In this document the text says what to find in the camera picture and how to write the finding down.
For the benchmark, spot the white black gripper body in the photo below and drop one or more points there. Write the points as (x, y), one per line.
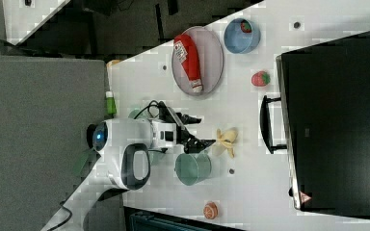
(168, 128)

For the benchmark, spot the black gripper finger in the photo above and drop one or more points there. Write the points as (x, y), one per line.
(195, 145)
(187, 119)

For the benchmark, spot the yellow plush peeled banana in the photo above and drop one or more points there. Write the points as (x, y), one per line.
(225, 142)

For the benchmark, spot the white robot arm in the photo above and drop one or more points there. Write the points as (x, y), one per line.
(121, 144)

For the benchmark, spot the black silver toaster oven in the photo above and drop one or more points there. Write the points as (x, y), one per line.
(325, 102)

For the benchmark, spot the mint green cup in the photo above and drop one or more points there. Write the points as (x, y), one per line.
(192, 168)

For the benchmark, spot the mint green colander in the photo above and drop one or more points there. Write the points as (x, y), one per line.
(138, 113)

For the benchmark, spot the green bottle white cap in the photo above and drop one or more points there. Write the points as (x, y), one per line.
(110, 103)

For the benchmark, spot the orange slice toy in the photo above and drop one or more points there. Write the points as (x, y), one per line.
(210, 210)

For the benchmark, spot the grey round plate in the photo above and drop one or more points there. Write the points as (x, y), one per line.
(211, 61)

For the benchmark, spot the red plush ketchup bottle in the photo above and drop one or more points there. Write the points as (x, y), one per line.
(185, 50)

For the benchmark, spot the red toy strawberry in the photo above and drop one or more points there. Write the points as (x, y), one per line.
(260, 79)

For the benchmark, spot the blue bowl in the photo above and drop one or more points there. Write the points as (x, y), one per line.
(238, 42)

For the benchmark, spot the mint green slotted spatula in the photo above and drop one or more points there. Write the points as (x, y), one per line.
(84, 162)

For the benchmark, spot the red toy fruit in bowl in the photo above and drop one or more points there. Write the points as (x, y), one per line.
(245, 26)

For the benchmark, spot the grey partition panel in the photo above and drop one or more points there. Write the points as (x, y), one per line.
(46, 106)

